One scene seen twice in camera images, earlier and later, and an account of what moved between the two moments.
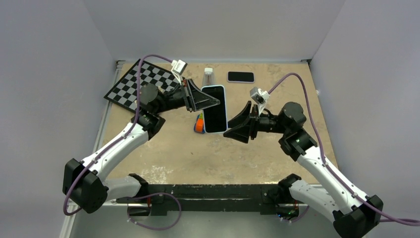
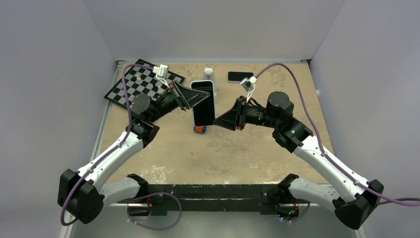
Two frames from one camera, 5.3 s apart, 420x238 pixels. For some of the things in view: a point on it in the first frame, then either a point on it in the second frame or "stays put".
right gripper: [242, 133] to [234, 117]
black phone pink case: [240, 77] stays put
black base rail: [164, 198] stays put
